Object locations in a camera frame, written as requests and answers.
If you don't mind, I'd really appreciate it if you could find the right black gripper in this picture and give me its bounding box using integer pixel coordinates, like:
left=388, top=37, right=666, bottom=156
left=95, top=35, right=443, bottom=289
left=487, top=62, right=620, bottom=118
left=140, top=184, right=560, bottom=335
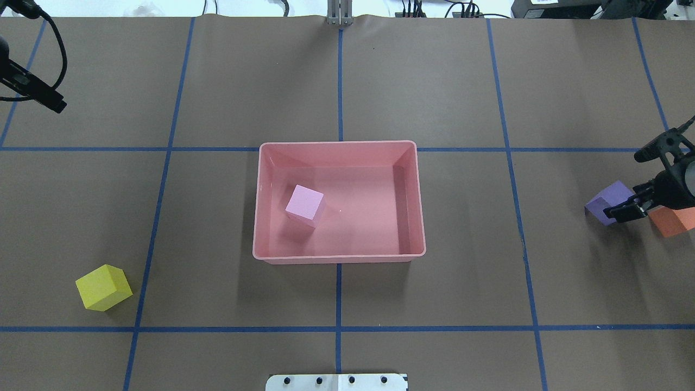
left=602, top=170, right=694, bottom=223

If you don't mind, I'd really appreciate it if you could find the purple foam block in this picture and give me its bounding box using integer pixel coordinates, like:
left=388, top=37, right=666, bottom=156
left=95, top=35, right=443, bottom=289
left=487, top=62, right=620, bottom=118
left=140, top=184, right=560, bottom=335
left=584, top=181, right=635, bottom=226

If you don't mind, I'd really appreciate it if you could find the pink foam block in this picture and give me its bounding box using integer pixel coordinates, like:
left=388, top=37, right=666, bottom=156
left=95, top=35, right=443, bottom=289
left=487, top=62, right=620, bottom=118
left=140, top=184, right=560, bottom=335
left=285, top=185, right=326, bottom=228

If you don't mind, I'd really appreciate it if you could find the pink plastic bin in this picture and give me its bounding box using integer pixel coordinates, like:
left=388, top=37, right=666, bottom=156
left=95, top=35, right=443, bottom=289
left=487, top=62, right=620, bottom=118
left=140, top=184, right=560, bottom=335
left=251, top=140, right=427, bottom=264

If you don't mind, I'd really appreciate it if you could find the orange foam block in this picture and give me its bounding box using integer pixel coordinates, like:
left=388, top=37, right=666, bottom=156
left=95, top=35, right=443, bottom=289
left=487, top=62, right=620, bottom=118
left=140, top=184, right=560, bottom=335
left=648, top=207, right=694, bottom=238

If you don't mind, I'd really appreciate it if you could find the black power box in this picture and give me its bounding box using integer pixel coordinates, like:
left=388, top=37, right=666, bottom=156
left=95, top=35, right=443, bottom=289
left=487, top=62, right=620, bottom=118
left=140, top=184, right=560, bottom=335
left=511, top=1, right=673, bottom=20

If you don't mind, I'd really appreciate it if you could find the yellow foam block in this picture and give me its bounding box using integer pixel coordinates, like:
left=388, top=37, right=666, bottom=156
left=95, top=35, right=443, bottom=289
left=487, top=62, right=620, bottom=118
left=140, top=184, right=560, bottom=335
left=75, top=264, right=132, bottom=312

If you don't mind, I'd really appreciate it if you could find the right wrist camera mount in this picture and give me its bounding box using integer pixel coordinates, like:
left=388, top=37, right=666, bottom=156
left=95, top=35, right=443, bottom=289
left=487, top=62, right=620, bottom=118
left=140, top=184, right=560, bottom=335
left=634, top=127, right=694, bottom=180

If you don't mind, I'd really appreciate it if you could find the left black camera cable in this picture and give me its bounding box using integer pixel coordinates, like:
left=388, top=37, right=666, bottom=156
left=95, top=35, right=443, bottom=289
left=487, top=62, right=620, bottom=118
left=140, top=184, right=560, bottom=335
left=0, top=0, right=69, bottom=104

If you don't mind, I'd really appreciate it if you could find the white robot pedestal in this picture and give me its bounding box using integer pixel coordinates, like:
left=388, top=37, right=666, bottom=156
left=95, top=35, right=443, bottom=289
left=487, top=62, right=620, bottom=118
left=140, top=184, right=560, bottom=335
left=265, top=373, right=409, bottom=390

